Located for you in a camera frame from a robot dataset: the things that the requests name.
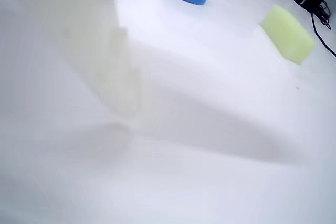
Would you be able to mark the pale yellow foam block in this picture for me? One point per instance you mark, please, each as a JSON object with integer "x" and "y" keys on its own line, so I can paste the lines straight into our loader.
{"x": 288, "y": 33}

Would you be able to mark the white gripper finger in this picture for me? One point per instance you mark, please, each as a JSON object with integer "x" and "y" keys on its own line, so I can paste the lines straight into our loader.
{"x": 78, "y": 24}

